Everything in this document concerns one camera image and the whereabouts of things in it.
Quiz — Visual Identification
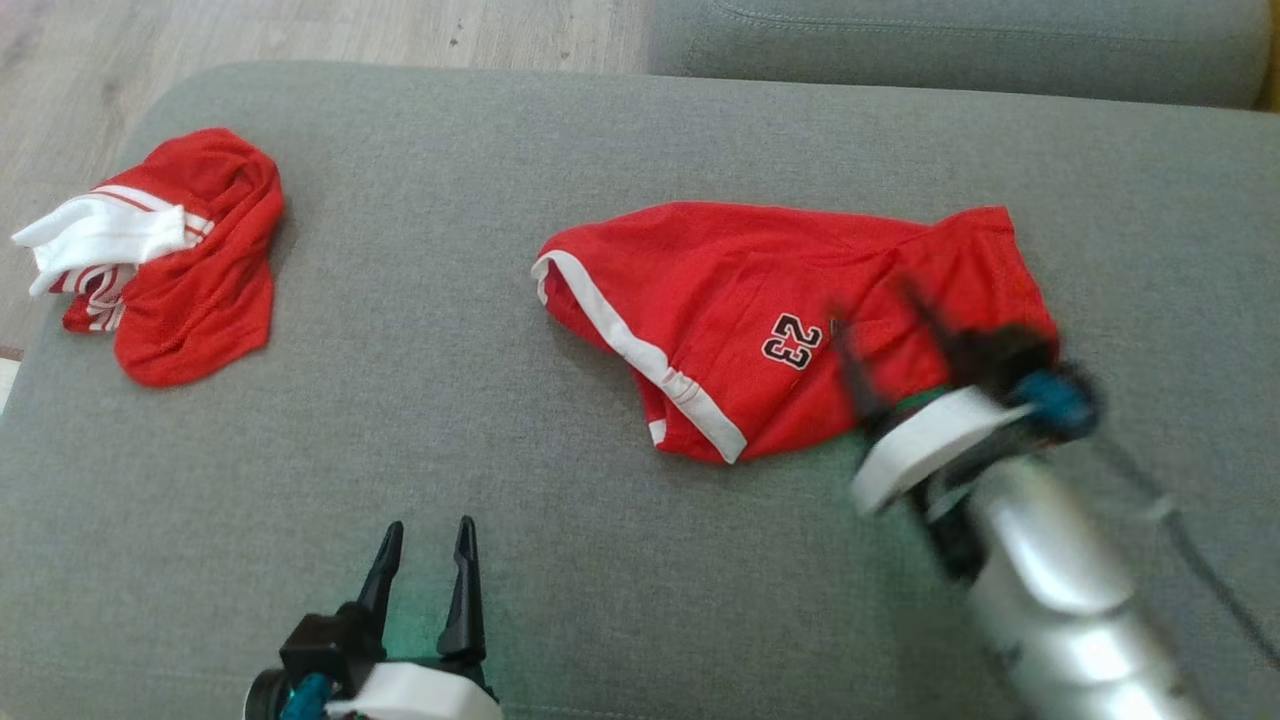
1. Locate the red shorts number 23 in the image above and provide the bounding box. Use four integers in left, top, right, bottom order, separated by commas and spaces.
530, 200, 1061, 466

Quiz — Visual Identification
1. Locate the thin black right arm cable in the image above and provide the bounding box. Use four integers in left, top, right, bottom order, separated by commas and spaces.
1085, 420, 1280, 671

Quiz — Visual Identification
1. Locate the grey sofa seat cushion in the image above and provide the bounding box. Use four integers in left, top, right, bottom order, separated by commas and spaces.
0, 62, 1280, 720

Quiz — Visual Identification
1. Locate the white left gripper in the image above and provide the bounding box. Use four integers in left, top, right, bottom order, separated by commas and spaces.
325, 517, 504, 720

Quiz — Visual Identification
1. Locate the red jersey white trim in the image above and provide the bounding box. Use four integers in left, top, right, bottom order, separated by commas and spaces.
12, 127, 286, 389

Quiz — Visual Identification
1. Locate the grey long sofa section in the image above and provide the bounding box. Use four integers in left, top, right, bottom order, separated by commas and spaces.
648, 0, 1273, 109

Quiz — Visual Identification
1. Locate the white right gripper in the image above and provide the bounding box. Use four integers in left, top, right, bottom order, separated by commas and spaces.
828, 280, 1037, 517

